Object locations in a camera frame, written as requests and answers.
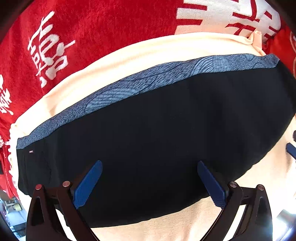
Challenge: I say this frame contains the red blanket with white characters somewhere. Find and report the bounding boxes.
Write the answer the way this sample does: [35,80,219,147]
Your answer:
[1,1,295,197]

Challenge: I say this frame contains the cream seat cushion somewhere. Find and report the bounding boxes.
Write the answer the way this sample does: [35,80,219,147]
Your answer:
[12,33,295,240]

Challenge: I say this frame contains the black pants with blue waistband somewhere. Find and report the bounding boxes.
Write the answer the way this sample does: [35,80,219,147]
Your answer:
[16,54,295,227]

